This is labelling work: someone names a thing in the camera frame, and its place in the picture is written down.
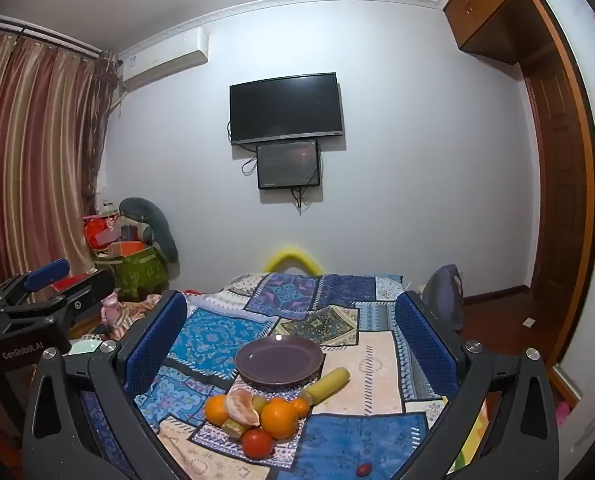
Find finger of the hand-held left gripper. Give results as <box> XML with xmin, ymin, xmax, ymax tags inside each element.
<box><xmin>52</xmin><ymin>270</ymin><xmax>117</xmax><ymax>332</ymax></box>
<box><xmin>0</xmin><ymin>258</ymin><xmax>72</xmax><ymax>307</ymax></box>

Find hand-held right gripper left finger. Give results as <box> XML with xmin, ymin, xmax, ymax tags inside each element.
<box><xmin>22</xmin><ymin>289</ymin><xmax>188</xmax><ymax>480</ymax></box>

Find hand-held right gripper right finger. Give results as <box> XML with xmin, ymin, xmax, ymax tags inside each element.
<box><xmin>395</xmin><ymin>290</ymin><xmax>561</xmax><ymax>480</ymax></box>

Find long yellow sugarcane piece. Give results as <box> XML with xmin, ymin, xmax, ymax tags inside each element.
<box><xmin>302</xmin><ymin>367</ymin><xmax>351</xmax><ymax>406</ymax></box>

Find dark brown plate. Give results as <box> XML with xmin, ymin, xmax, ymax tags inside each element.
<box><xmin>235</xmin><ymin>336</ymin><xmax>324</xmax><ymax>387</ymax></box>

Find large orange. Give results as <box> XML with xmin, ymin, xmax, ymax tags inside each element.
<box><xmin>260</xmin><ymin>397</ymin><xmax>299</xmax><ymax>441</ymax></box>

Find red tomato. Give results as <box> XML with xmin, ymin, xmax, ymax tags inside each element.
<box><xmin>242</xmin><ymin>429</ymin><xmax>275</xmax><ymax>459</ymax></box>

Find pink plush toy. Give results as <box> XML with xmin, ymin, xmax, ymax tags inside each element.
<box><xmin>100</xmin><ymin>294</ymin><xmax>123</xmax><ymax>328</ymax></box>

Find green patterned box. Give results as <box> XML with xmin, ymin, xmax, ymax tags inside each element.
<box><xmin>114</xmin><ymin>246</ymin><xmax>170</xmax><ymax>297</ymax></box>

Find grey backpack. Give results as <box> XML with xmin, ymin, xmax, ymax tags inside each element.
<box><xmin>421</xmin><ymin>265</ymin><xmax>465</xmax><ymax>333</ymax></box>

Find orange box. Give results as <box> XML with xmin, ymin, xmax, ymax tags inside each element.
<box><xmin>110</xmin><ymin>241</ymin><xmax>151</xmax><ymax>257</ymax></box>

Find pale green basin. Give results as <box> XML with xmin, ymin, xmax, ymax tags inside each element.
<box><xmin>70</xmin><ymin>337</ymin><xmax>103</xmax><ymax>358</ymax></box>

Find red gift box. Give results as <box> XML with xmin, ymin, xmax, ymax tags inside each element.
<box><xmin>84</xmin><ymin>214</ymin><xmax>119</xmax><ymax>251</ymax></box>

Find patchwork printed blanket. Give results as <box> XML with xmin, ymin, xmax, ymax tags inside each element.
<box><xmin>78</xmin><ymin>272</ymin><xmax>489</xmax><ymax>480</ymax></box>

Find grey plush toy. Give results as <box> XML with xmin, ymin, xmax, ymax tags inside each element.
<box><xmin>118</xmin><ymin>197</ymin><xmax>179</xmax><ymax>266</ymax></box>

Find striped red curtain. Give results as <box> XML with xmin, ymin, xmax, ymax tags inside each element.
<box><xmin>0</xmin><ymin>27</ymin><xmax>118</xmax><ymax>293</ymax></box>

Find yellow foam tube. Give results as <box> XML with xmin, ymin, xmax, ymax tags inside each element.
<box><xmin>262</xmin><ymin>246</ymin><xmax>323</xmax><ymax>275</ymax></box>

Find wooden wardrobe door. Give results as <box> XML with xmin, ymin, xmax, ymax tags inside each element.
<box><xmin>520</xmin><ymin>0</ymin><xmax>595</xmax><ymax>363</ymax></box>

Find white air conditioner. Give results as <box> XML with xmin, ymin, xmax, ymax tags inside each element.
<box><xmin>118</xmin><ymin>26</ymin><xmax>210</xmax><ymax>92</ymax></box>

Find wooden upper cabinet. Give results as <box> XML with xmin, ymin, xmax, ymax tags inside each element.
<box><xmin>442</xmin><ymin>0</ymin><xmax>553</xmax><ymax>66</ymax></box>

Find small black wall monitor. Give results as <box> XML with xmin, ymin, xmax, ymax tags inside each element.
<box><xmin>256</xmin><ymin>140</ymin><xmax>321</xmax><ymax>191</ymax></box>

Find curtain rail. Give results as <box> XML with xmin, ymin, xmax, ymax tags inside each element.
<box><xmin>0</xmin><ymin>14</ymin><xmax>118</xmax><ymax>61</ymax></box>

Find black wall television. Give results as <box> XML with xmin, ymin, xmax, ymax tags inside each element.
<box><xmin>229</xmin><ymin>72</ymin><xmax>345</xmax><ymax>146</ymax></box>

